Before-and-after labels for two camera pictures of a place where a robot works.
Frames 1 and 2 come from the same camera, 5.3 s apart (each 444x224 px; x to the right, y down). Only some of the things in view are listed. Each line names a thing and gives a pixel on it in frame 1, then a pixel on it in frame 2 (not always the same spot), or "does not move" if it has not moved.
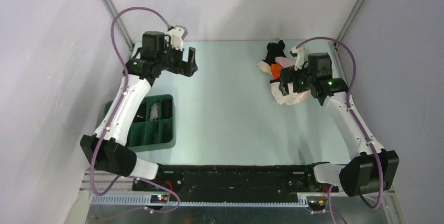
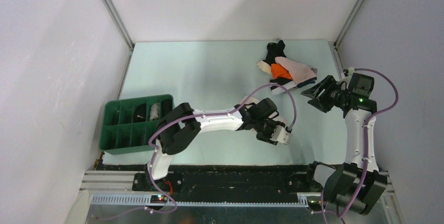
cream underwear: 265,66 does not move
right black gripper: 289,74 → 321,103
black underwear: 275,50 does not move
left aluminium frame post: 111,8 does not move
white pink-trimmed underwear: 292,98 → 247,99
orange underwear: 275,70 does not move
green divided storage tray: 144,134 does not move
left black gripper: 187,68 → 266,138
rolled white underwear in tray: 154,111 does not move
